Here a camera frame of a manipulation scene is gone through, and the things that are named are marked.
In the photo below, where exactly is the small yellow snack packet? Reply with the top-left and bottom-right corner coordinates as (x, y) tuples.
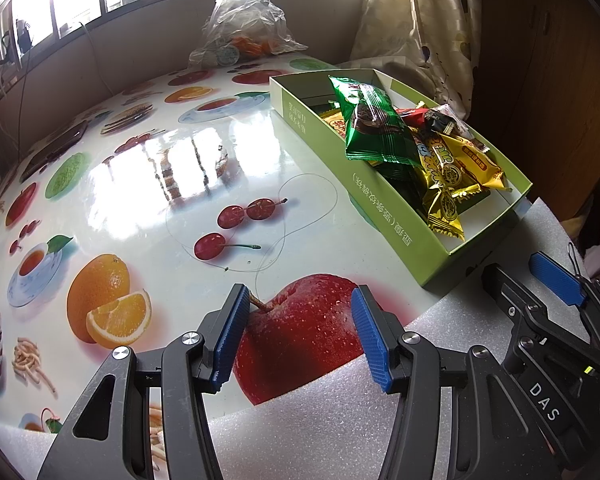
(320, 110), (351, 143)

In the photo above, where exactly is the gold peanut crisp packet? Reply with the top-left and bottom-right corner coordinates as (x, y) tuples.
(437, 132), (511, 193)

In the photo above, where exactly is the dark brown candy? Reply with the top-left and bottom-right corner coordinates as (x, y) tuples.
(424, 104), (463, 137)

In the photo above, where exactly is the dark phone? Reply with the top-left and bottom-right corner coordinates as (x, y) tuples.
(20, 120), (89, 182)

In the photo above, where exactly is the white foam sheet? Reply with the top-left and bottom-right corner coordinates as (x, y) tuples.
(0, 195), (588, 480)

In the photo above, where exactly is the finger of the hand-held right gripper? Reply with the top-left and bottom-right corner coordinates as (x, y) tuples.
(481, 263), (600, 377)
(528, 251), (600, 375)

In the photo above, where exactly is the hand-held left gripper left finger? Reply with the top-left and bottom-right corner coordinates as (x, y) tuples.
(37, 282), (251, 480)

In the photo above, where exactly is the brown wooden cabinet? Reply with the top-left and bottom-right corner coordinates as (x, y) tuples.
(472, 0), (600, 221)

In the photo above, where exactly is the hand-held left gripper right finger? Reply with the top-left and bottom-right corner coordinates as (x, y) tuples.
(350, 284), (563, 480)

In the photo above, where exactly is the red snack packet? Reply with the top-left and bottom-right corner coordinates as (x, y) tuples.
(400, 102), (428, 128)

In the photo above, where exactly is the green cookie packet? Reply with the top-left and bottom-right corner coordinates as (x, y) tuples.
(328, 75), (421, 166)

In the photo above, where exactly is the clear plastic bag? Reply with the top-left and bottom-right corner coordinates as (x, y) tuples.
(189, 0), (308, 68)

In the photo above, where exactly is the long yellow snack bar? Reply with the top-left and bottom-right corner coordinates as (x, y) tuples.
(412, 127), (483, 242)

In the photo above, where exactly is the green cardboard box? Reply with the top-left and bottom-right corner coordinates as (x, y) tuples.
(269, 67), (535, 291)

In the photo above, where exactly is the cream patterned curtain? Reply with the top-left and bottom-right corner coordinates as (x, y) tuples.
(347, 0), (483, 121)

